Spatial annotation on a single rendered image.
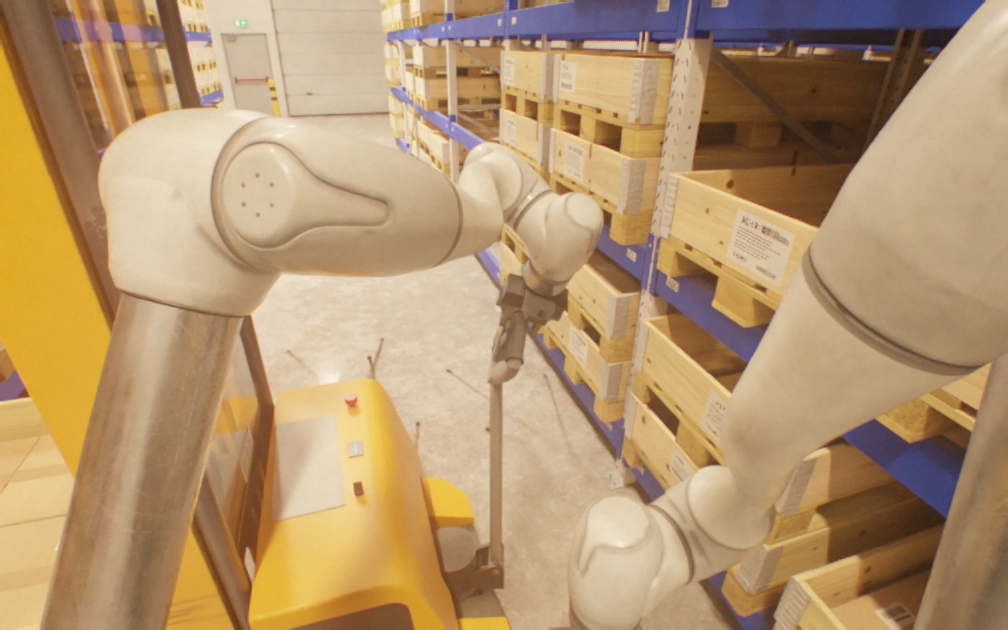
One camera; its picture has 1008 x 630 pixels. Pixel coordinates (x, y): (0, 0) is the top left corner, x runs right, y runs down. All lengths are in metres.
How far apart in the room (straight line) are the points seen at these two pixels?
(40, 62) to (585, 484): 2.41
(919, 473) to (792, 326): 1.14
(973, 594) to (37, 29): 1.03
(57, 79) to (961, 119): 0.83
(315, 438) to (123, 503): 1.09
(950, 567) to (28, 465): 1.91
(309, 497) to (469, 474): 1.36
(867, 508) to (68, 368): 2.03
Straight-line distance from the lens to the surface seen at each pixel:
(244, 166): 0.38
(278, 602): 1.27
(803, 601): 1.76
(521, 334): 1.12
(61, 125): 0.84
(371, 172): 0.38
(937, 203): 0.26
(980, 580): 0.52
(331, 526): 1.36
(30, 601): 1.53
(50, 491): 1.78
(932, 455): 1.41
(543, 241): 0.89
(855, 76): 2.67
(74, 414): 1.01
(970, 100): 0.26
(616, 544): 0.60
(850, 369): 0.31
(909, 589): 2.09
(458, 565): 1.80
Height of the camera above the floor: 1.90
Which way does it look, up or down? 28 degrees down
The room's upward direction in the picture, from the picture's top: 1 degrees clockwise
